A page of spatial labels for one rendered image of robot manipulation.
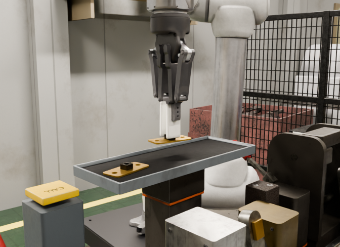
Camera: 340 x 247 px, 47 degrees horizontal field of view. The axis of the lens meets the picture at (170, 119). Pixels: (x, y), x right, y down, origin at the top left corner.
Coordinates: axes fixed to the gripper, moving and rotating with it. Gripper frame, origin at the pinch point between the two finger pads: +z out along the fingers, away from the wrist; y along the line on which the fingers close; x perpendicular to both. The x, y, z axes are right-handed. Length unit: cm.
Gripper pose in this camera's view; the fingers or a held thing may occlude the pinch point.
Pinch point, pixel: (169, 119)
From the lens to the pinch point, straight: 77.8
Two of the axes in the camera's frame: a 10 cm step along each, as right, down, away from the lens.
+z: 0.0, 9.9, 1.7
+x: 8.4, -0.9, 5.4
